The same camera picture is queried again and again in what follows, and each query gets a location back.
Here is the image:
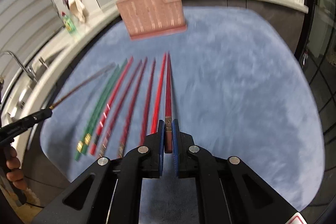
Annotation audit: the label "green dish soap bottle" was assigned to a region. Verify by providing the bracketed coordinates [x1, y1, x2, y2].
[62, 11, 76, 34]

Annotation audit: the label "red chopstick white stripes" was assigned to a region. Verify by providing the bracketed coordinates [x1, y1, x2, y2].
[89, 56, 134, 156]

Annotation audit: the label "chrome sink faucet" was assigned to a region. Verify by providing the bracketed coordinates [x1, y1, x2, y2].
[1, 51, 38, 83]

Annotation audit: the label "dark red chopstick gold band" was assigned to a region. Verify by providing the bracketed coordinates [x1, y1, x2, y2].
[165, 53, 173, 153]

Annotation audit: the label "blue fleece mat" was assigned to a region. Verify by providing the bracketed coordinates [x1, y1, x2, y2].
[40, 7, 325, 223]

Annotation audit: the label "dark red patterned chopstick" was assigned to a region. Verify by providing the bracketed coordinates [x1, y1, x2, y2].
[98, 60, 142, 157]

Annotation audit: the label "brown wooden chopstick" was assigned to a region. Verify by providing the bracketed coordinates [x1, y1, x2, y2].
[49, 62, 116, 110]

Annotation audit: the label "maroon chopstick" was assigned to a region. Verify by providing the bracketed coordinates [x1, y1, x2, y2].
[139, 59, 156, 145]

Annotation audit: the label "pink plastic utensil holder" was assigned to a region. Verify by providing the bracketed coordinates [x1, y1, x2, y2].
[116, 0, 187, 40]

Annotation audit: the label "person's left hand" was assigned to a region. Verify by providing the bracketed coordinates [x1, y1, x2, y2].
[5, 146, 27, 190]

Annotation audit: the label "green chopstick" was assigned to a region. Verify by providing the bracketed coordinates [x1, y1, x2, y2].
[82, 59, 128, 155]
[75, 65, 120, 161]

